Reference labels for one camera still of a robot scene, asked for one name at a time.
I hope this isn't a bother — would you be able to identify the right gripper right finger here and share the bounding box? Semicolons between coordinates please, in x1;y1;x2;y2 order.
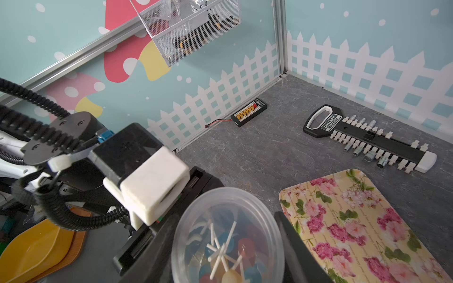
274;212;333;283

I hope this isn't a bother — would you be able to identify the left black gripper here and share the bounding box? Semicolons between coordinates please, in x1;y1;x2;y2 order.
113;166;224;276

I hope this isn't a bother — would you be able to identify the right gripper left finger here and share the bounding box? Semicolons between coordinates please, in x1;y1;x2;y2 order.
119;215;180;283

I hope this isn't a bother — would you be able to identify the clear candy jar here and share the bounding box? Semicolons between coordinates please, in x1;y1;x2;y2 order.
171;187;285;283

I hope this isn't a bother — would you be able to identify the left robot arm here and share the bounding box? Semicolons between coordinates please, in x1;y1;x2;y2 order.
1;79;219;283

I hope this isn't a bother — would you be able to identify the floral rectangular tray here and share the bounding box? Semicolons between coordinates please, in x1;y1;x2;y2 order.
278;169;451;283

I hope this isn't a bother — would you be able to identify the black parallel charging board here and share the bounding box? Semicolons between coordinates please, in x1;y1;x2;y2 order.
231;99;268;127

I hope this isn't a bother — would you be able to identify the clear plastic zip bag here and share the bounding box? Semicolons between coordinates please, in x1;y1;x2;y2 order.
140;1;210;29

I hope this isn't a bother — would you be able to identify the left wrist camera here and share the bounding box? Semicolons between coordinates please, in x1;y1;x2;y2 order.
88;123;190;230

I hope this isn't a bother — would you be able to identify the black socket holder rail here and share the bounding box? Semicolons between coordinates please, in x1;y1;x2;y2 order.
303;104;438;173

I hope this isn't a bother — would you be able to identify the white wire basket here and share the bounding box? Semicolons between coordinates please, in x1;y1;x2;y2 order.
130;0;242;67

